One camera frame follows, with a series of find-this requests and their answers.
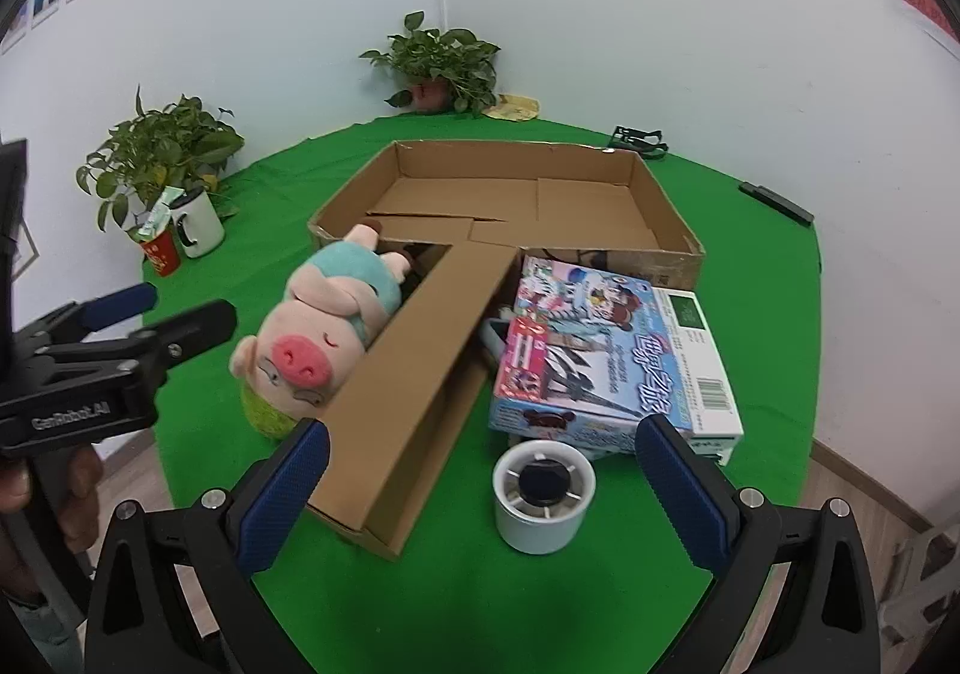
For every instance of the potted plant in orange pot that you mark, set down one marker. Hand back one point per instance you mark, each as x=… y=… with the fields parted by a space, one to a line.
x=435 y=56

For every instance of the black rectangular bar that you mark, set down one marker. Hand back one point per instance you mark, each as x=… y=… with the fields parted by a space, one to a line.
x=776 y=203

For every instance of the green tablecloth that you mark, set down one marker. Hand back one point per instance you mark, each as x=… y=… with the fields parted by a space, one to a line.
x=750 y=314

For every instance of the red cup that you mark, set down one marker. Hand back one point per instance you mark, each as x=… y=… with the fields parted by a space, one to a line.
x=161 y=256

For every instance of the white handheld fan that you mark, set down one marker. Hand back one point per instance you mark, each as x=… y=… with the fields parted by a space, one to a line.
x=540 y=524

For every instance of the brown cardboard box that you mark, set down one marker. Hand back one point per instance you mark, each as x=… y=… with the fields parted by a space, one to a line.
x=420 y=374

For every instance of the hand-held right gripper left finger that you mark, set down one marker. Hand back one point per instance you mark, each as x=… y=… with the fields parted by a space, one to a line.
x=285 y=498

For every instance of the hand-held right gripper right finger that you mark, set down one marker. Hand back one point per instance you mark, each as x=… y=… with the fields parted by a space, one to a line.
x=682 y=494

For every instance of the colourful printed puzzle box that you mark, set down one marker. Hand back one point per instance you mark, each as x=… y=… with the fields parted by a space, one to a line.
x=585 y=359

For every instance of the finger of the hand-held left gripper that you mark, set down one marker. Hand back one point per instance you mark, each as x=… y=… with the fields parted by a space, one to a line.
x=124 y=303
x=187 y=333

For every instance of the leafy green potted plant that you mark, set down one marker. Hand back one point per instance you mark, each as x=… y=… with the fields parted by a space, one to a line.
x=165 y=142

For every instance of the blue phone case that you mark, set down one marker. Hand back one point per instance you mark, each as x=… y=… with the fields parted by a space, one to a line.
x=493 y=342

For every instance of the person's left hand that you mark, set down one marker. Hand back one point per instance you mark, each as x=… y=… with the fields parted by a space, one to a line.
x=79 y=494

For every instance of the white and green carton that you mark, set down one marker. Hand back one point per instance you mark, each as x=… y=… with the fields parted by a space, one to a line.
x=697 y=359

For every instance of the white mug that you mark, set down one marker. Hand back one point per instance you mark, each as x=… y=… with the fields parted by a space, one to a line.
x=202 y=224

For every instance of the pink pig plush toy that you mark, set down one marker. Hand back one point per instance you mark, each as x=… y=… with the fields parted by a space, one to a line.
x=315 y=314

